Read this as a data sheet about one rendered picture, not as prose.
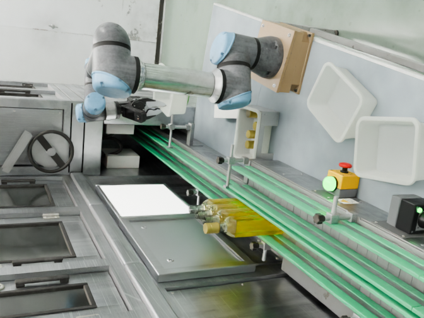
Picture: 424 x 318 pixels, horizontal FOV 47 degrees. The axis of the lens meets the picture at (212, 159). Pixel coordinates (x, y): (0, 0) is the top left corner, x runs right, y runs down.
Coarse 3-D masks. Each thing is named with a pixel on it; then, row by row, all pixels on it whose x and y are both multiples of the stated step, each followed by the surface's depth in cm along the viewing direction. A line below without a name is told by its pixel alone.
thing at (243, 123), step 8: (240, 112) 201; (256, 112) 188; (240, 120) 201; (248, 120) 203; (256, 120) 201; (240, 128) 202; (248, 128) 204; (256, 128) 187; (240, 136) 203; (256, 136) 188; (240, 144) 204; (256, 144) 189; (240, 152) 205; (248, 152) 206
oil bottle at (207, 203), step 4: (208, 200) 173; (212, 200) 173; (216, 200) 174; (220, 200) 174; (224, 200) 175; (228, 200) 175; (232, 200) 176; (236, 200) 176; (204, 204) 171; (208, 204) 170; (212, 204) 170; (204, 208) 170; (208, 208) 170
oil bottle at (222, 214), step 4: (236, 208) 166; (240, 208) 166; (244, 208) 167; (248, 208) 167; (220, 212) 161; (224, 212) 161; (228, 212) 161; (232, 212) 161; (236, 212) 162; (240, 212) 162; (244, 212) 163; (248, 212) 163; (252, 212) 164; (220, 216) 160; (224, 216) 159; (220, 220) 160
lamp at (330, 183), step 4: (332, 176) 149; (324, 180) 149; (328, 180) 147; (332, 180) 147; (336, 180) 147; (324, 184) 148; (328, 184) 147; (332, 184) 147; (336, 184) 147; (324, 188) 149; (328, 188) 147; (332, 188) 147; (336, 188) 148
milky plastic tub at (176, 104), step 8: (160, 64) 203; (160, 96) 211; (168, 96) 213; (176, 96) 192; (184, 96) 194; (168, 104) 206; (176, 104) 194; (184, 104) 196; (168, 112) 194; (176, 112) 196; (184, 112) 198
